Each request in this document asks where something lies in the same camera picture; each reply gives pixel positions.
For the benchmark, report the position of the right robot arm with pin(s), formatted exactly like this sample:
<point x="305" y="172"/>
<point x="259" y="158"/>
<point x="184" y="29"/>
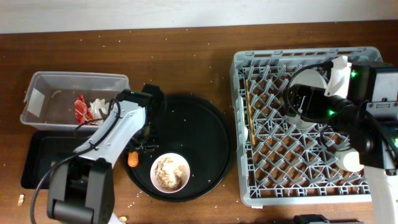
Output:
<point x="359" y="100"/>

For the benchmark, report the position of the grey plate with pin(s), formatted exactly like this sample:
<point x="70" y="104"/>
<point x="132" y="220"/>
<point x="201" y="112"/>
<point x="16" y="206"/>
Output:
<point x="308" y="77"/>

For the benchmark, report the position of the red snack wrapper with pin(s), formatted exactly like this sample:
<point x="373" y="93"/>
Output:
<point x="82" y="113"/>

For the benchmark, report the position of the round black tray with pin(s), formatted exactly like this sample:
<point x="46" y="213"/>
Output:
<point x="196" y="130"/>

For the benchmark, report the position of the white cup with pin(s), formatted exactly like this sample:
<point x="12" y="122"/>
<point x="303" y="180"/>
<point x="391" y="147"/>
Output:
<point x="348" y="160"/>

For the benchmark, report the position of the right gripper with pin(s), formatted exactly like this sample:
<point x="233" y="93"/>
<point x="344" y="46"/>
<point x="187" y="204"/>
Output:
<point x="313" y="97"/>

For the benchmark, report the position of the pink bowl with food scraps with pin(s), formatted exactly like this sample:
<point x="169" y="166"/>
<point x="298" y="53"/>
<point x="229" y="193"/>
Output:
<point x="170" y="173"/>

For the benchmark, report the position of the white plastic fork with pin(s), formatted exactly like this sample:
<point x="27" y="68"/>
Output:
<point x="246" y="133"/>

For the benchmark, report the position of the wooden chopstick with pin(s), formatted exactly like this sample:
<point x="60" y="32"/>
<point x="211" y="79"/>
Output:
<point x="251" y="125"/>

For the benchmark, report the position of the clear plastic bin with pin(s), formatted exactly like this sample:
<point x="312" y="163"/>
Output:
<point x="50" y="98"/>

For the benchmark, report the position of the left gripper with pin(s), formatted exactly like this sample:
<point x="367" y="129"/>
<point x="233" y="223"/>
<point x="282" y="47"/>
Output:
<point x="155" y="138"/>

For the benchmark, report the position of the peanut on table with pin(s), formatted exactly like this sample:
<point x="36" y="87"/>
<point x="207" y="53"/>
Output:
<point x="20" y="200"/>

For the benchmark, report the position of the orange carrot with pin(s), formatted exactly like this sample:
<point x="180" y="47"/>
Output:
<point x="133" y="159"/>

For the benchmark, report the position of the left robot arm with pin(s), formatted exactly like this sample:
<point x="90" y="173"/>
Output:
<point x="81" y="188"/>

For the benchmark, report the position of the black rectangular tray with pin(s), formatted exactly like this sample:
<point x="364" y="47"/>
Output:
<point x="46" y="149"/>

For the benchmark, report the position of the grey dishwasher rack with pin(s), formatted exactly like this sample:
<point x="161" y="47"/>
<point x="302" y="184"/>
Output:
<point x="288" y="166"/>

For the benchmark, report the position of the white tissue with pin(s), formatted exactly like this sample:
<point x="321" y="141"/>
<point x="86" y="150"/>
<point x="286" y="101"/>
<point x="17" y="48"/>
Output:
<point x="99" y="110"/>

